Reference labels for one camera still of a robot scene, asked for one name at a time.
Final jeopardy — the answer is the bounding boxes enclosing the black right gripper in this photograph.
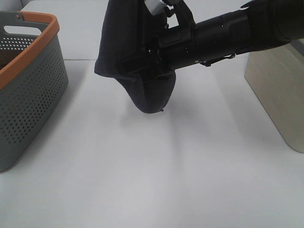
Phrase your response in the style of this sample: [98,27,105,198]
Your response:
[118,10,251,82]

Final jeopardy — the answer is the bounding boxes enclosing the dark navy towel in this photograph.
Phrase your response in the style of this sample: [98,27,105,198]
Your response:
[94,0,176,114]

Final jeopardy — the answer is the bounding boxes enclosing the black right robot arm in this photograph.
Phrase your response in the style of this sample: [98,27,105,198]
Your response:
[117,0,304,81]

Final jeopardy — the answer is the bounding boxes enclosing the grey perforated basket orange rim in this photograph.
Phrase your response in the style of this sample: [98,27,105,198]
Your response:
[0,11,68,172]

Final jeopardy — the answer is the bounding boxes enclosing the beige basket grey rim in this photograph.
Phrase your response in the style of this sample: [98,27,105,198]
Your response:
[245,39,304,152]

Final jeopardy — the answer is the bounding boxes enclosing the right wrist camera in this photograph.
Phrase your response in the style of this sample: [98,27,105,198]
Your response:
[144,0,195,29]

